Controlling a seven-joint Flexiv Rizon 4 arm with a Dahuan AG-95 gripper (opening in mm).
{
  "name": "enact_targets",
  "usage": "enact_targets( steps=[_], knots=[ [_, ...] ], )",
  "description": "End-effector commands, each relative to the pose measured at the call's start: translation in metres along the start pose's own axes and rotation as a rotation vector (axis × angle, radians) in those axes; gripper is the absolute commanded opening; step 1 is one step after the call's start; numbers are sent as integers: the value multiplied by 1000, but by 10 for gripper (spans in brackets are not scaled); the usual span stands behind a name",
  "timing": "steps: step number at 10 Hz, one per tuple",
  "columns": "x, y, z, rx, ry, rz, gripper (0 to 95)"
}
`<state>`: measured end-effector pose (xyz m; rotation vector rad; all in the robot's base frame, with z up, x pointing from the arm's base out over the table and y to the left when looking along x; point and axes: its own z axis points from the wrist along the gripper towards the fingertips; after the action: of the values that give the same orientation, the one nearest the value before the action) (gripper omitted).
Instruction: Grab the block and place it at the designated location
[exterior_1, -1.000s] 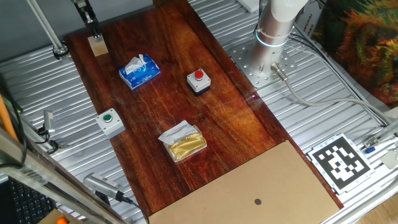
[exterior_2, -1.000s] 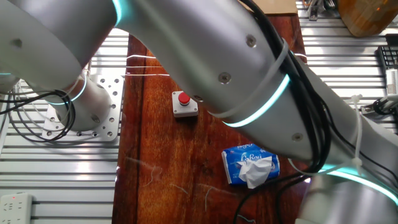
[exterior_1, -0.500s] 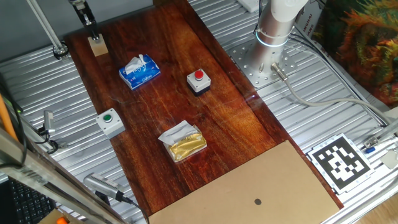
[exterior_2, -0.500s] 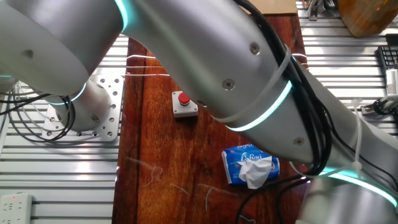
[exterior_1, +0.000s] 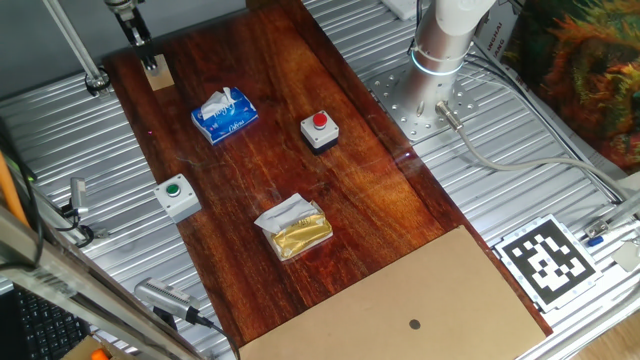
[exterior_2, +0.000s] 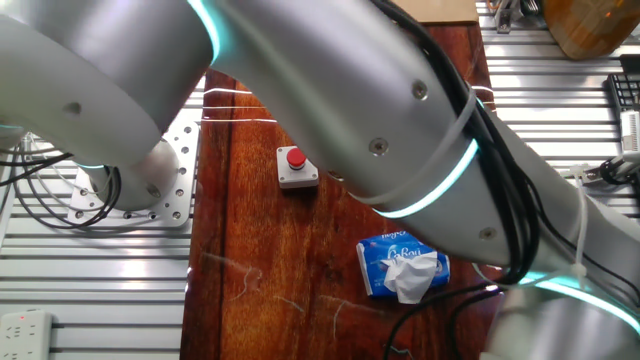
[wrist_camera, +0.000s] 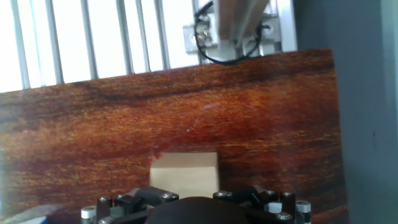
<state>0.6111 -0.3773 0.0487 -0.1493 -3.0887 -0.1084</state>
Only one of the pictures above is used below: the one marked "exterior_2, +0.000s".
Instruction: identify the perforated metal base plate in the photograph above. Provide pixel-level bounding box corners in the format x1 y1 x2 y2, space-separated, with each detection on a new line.
67 119 201 230

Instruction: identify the small metal mount bracket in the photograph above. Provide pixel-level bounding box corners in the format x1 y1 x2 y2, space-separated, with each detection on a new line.
579 152 640 187

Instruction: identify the brown wooden object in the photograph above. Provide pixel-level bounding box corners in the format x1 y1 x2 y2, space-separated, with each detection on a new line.
542 0 640 61

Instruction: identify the brown cardboard sheet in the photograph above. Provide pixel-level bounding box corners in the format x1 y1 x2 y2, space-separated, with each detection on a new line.
389 0 480 26

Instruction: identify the looped black cable bundle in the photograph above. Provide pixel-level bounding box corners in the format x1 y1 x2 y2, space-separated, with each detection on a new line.
0 149 125 231

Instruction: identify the black keyboard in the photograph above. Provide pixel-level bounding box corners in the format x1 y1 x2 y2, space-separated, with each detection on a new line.
607 73 640 114

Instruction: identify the white power strip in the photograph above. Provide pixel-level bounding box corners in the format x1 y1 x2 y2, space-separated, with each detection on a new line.
0 309 54 360

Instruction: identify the blue tissue pack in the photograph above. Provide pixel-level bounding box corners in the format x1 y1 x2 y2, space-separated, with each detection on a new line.
356 230 451 305

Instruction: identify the aluminium profile strut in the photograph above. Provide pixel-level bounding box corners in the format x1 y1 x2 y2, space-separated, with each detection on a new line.
493 0 541 34

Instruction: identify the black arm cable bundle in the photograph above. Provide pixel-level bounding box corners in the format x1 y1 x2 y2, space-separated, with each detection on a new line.
369 0 640 360

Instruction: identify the red-brown wooden board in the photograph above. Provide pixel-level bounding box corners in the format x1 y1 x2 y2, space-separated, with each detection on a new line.
179 22 506 360

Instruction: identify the black camera cable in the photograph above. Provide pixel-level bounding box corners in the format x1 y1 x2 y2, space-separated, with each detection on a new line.
598 157 640 201

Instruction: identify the red push button box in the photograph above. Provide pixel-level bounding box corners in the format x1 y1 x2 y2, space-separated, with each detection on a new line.
276 145 320 190

